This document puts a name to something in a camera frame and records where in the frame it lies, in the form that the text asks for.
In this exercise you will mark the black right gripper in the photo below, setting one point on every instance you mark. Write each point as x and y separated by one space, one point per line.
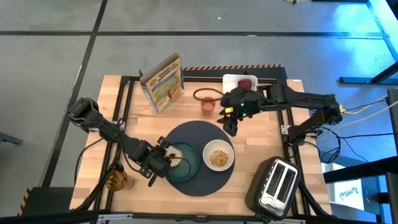
245 102

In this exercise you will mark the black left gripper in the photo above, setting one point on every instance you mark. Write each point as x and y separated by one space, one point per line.
152 160

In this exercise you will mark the orange plastic cup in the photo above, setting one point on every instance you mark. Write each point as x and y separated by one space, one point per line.
208 105

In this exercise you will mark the dark red apple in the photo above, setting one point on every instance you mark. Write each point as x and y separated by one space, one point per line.
244 84

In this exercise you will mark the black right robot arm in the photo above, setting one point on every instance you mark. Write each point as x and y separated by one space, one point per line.
308 102

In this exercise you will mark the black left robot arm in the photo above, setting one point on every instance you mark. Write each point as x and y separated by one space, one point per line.
105 127

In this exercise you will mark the round dark woven placemat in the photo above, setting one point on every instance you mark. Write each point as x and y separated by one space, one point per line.
202 130

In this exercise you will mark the dark green plate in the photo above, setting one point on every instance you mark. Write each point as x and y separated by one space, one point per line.
188 161

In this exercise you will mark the white ceramic bowl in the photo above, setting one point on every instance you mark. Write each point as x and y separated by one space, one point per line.
207 147

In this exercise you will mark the cereal flakes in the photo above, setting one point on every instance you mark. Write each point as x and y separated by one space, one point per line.
219 158

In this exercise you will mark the white rectangular tray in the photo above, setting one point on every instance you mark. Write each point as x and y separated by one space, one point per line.
230 81

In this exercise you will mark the amber glass bottle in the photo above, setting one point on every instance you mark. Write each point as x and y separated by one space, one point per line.
116 180

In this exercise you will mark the black hazard-striped floor plate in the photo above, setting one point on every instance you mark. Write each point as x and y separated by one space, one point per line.
236 71
46 199

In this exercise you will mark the black and silver toaster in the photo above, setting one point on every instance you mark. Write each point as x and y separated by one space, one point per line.
273 186

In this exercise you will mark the white paper sign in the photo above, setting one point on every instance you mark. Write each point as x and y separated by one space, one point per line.
346 194

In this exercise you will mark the black metal table frame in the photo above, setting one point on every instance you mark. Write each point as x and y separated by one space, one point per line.
124 93

